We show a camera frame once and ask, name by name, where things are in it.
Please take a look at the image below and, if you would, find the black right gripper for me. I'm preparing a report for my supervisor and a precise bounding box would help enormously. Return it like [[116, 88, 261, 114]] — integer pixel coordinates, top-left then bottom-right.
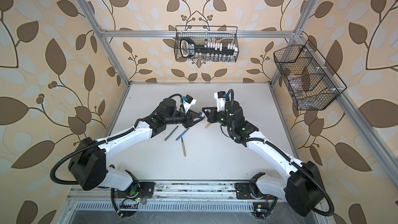
[[203, 107, 235, 131]]

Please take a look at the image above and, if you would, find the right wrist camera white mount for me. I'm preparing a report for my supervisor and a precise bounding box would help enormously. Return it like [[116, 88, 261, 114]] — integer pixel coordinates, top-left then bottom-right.
[[214, 91, 230, 112]]

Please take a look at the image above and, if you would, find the beige fountain pen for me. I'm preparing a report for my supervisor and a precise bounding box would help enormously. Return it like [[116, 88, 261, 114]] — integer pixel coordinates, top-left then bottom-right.
[[180, 138, 187, 157]]

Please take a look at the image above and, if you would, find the black tool in basket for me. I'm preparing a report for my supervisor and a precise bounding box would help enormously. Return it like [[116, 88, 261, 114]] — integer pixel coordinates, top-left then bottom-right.
[[177, 37, 239, 58]]

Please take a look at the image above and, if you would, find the green fountain pen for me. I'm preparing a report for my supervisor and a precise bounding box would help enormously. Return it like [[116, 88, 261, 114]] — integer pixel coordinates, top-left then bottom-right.
[[164, 126, 179, 141]]

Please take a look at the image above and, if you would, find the black wire basket right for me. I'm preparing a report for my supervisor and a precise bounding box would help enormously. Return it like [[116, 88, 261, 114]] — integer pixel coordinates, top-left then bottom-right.
[[273, 40, 347, 111]]

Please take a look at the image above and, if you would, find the black wire basket back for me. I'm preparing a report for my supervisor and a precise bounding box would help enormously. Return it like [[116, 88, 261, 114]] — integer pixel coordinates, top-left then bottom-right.
[[174, 24, 239, 63]]

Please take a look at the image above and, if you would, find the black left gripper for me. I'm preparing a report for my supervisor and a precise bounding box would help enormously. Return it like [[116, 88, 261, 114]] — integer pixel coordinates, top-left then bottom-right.
[[163, 107, 203, 128]]

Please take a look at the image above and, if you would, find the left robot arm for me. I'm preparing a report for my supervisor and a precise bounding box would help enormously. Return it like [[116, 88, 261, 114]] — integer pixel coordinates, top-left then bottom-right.
[[50, 94, 203, 191]]

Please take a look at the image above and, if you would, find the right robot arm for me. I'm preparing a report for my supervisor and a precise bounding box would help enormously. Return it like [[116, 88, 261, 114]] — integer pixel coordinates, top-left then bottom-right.
[[202, 89, 335, 217]]

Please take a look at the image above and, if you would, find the aluminium cage frame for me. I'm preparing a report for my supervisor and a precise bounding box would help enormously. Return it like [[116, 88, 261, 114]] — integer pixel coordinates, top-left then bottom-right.
[[55, 0, 398, 224]]

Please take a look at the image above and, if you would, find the blue fountain pen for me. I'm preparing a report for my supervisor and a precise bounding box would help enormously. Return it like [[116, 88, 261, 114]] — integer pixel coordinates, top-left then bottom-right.
[[175, 128, 190, 141]]

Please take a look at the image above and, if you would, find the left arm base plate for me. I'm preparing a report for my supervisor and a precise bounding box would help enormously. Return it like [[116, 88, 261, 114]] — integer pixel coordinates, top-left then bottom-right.
[[114, 181, 155, 200]]

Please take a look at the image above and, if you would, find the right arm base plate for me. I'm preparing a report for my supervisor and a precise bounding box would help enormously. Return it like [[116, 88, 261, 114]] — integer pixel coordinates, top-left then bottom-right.
[[234, 182, 276, 201]]

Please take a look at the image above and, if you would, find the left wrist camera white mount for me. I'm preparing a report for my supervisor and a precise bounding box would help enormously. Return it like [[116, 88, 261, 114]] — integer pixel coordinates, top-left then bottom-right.
[[182, 94, 197, 114]]

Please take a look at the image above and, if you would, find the black wire basket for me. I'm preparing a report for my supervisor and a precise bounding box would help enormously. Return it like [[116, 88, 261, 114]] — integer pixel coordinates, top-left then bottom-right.
[[273, 40, 347, 111], [174, 24, 239, 63]]

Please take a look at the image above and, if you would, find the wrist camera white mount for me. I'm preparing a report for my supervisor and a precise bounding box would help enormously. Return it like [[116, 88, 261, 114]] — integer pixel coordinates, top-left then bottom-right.
[[182, 94, 197, 114], [214, 91, 230, 112]]

